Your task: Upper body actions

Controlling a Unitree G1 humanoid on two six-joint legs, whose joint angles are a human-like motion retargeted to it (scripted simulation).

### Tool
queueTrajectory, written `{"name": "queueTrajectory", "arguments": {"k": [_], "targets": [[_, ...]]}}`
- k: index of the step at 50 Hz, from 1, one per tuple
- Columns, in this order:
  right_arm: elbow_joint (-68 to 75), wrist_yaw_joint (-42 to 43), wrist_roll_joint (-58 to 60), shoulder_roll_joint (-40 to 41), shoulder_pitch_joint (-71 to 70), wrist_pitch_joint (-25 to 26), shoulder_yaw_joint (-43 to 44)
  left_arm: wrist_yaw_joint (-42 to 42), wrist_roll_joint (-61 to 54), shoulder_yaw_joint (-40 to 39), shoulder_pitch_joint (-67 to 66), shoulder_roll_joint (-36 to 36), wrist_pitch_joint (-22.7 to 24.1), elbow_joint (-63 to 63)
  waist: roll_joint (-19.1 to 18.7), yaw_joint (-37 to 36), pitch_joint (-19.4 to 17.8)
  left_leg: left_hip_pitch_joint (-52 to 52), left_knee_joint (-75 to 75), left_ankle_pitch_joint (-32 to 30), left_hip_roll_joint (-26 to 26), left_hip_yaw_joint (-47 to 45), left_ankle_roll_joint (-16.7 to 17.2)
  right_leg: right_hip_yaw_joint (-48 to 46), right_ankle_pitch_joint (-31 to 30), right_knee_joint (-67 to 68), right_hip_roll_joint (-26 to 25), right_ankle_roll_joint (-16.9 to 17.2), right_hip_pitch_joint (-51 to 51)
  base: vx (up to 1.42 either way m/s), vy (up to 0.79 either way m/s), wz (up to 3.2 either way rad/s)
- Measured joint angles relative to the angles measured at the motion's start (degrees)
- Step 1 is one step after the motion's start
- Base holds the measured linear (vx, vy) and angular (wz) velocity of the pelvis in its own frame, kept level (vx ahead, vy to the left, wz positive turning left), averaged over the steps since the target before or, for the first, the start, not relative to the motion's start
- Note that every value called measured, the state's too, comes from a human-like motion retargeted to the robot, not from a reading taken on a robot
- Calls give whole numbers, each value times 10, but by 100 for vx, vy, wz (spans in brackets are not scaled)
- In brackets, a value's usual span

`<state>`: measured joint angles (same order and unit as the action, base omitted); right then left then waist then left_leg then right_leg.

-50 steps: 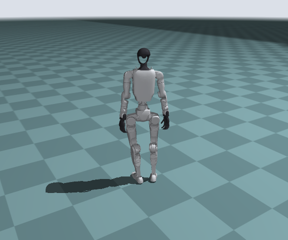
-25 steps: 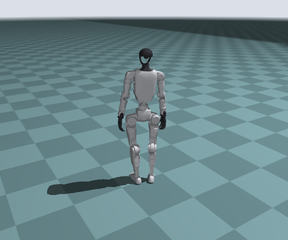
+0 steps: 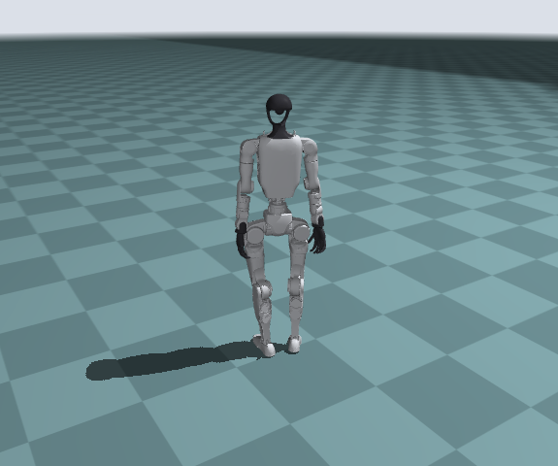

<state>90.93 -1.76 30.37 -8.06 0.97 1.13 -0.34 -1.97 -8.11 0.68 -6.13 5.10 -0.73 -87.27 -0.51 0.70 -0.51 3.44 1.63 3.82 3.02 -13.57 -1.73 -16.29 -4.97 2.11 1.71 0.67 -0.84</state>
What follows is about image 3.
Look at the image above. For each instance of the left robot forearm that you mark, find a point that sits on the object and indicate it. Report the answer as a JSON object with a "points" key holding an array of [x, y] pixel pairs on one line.
{"points": [[242, 207]]}

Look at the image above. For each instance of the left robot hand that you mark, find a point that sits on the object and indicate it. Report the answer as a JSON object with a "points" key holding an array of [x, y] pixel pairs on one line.
{"points": [[240, 239]]}

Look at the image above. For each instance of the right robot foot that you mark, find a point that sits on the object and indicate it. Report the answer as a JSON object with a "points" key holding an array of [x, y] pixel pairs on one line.
{"points": [[294, 345]]}

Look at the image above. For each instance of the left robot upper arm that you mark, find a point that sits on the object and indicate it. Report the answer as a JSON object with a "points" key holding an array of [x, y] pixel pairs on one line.
{"points": [[248, 148]]}

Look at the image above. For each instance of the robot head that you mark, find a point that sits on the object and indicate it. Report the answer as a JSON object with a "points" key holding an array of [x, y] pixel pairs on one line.
{"points": [[279, 103]]}

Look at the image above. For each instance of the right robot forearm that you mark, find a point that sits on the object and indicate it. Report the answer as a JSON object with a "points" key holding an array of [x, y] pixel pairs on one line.
{"points": [[315, 204]]}

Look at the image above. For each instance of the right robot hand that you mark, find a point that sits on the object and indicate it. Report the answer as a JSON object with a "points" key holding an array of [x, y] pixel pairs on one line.
{"points": [[319, 236]]}

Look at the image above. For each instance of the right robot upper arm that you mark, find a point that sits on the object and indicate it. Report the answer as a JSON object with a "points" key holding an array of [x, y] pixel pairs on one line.
{"points": [[311, 163]]}

